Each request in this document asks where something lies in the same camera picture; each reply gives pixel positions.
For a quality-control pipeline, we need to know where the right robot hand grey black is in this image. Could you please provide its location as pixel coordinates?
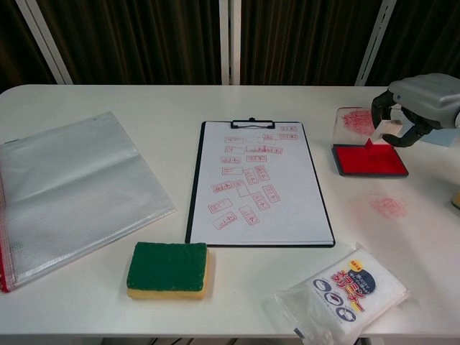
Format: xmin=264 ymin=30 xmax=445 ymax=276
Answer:
xmin=371 ymin=73 xmax=460 ymax=149

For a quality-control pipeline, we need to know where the white stamp with red base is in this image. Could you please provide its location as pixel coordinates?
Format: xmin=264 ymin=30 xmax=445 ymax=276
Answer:
xmin=364 ymin=119 xmax=402 ymax=150

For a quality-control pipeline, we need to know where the light blue foam cube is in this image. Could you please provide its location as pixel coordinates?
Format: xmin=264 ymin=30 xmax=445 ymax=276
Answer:
xmin=427 ymin=126 xmax=455 ymax=147

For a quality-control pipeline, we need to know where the red ink pad clear lid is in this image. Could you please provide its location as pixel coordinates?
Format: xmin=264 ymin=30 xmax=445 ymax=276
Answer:
xmin=331 ymin=106 xmax=410 ymax=178

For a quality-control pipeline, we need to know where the black clipboard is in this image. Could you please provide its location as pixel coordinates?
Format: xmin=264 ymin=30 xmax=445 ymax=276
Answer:
xmin=184 ymin=117 xmax=336 ymax=249

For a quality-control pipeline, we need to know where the packet of white melamine sponge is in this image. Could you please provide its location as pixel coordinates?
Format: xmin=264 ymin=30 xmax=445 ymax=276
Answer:
xmin=264 ymin=242 xmax=410 ymax=341

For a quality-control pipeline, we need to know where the dark pleated curtain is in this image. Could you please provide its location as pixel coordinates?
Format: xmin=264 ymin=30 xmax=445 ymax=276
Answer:
xmin=0 ymin=0 xmax=460 ymax=94

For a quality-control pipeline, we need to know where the green yellow scrub sponge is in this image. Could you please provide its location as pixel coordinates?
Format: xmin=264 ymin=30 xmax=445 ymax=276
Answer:
xmin=126 ymin=241 xmax=210 ymax=300

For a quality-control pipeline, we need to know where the transparent mesh zip folder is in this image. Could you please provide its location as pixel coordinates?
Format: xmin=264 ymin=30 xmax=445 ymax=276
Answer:
xmin=0 ymin=110 xmax=180 ymax=294

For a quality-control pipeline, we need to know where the white frame post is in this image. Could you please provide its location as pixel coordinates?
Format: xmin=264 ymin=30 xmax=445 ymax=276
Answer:
xmin=14 ymin=0 xmax=75 ymax=86
xmin=354 ymin=0 xmax=398 ymax=86
xmin=218 ymin=0 xmax=242 ymax=86

